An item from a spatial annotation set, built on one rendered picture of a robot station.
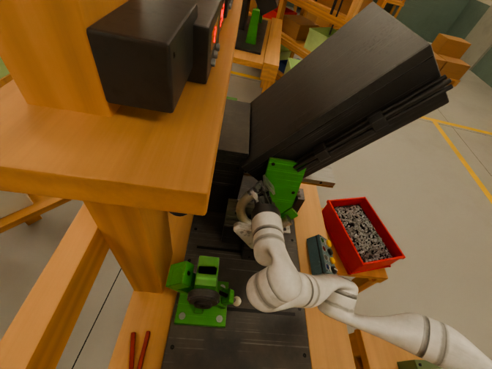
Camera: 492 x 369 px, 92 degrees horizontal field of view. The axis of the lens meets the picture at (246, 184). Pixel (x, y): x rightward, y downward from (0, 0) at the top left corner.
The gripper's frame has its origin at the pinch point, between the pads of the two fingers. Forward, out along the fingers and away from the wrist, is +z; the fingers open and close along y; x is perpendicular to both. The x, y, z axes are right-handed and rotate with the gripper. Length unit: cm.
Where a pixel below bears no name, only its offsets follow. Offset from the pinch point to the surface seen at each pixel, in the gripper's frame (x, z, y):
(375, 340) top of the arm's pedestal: -5, -20, -62
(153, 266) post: 28.6, -19.7, 8.1
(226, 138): 3.1, 13.2, 15.0
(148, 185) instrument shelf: -4, -39, 31
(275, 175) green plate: -5.1, 2.9, 0.5
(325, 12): -99, 262, -4
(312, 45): -77, 280, -28
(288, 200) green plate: -3.4, 2.9, -10.2
